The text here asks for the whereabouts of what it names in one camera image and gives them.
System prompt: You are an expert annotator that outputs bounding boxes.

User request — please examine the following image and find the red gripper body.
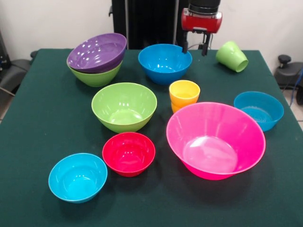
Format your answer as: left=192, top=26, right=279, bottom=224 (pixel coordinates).
left=181, top=8, right=223, bottom=34

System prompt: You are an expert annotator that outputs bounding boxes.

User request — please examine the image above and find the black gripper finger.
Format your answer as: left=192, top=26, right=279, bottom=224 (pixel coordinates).
left=201, top=32, right=212, bottom=57
left=181, top=30, right=189, bottom=53

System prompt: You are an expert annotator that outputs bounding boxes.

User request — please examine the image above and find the green plastic cup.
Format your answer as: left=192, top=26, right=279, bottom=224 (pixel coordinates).
left=231, top=55, right=249, bottom=73
left=215, top=41, right=244, bottom=67

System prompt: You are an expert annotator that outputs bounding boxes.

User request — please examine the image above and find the large blue plastic bowl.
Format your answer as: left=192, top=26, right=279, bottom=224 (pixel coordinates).
left=138, top=44, right=193, bottom=86

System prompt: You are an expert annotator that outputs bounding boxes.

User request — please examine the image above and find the green plastic bowl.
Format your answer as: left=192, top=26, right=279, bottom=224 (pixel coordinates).
left=67, top=60, right=124, bottom=87
left=91, top=82, right=158, bottom=133

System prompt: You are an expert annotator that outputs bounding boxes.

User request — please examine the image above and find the purple plastic bowl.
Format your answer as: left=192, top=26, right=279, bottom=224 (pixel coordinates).
left=66, top=33, right=128, bottom=74

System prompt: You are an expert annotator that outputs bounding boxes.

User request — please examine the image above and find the small light blue bowl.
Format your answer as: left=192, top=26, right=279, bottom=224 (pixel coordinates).
left=48, top=153, right=108, bottom=204

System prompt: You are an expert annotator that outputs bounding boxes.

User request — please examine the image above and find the yellow plastic cup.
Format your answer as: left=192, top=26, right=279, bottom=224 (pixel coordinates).
left=170, top=101, right=183, bottom=114
left=169, top=79, right=201, bottom=106

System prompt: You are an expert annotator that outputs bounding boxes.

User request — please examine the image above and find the translucent blue plastic bowl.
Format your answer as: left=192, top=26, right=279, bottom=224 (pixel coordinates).
left=233, top=91, right=285, bottom=132

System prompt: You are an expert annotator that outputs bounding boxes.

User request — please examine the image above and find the large pink plastic bowl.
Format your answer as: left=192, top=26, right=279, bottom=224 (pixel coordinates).
left=166, top=102, right=267, bottom=181

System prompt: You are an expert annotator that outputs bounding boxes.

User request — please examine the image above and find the black equipment base with knob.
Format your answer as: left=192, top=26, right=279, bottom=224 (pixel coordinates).
left=274, top=54, right=303, bottom=90

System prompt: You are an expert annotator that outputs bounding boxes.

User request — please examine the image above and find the red plastic bowl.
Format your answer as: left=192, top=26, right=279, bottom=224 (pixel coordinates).
left=102, top=131, right=156, bottom=178

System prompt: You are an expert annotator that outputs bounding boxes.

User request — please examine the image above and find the dark green tablecloth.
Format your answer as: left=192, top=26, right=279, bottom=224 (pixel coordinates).
left=0, top=48, right=303, bottom=227

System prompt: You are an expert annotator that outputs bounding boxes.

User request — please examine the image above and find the blue cable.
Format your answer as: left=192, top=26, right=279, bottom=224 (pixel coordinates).
left=290, top=68, right=303, bottom=105

